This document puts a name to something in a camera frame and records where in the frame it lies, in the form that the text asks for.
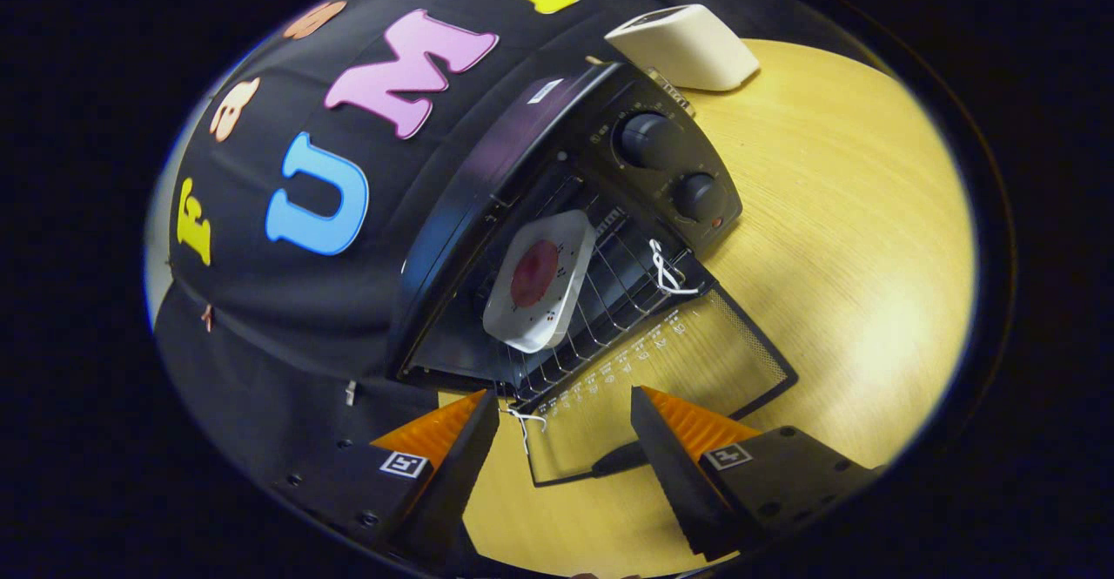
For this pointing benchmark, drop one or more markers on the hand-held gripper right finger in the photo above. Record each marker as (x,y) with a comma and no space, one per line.
(670,474)

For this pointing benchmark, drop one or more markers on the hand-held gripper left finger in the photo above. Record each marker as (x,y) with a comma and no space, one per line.
(452,483)

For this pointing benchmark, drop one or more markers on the pink round ham slice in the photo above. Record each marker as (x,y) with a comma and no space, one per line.
(533,274)

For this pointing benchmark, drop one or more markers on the white square plate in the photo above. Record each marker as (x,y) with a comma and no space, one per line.
(566,239)

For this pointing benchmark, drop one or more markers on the black toaster oven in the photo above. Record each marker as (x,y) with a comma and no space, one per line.
(522,144)

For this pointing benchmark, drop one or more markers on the cream bread toaster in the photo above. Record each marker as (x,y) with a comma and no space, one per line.
(687,48)

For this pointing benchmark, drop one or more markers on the silver metal clip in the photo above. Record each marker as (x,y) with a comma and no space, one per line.
(351,393)

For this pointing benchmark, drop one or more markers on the reddish cloth clip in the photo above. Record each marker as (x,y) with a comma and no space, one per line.
(208,318)

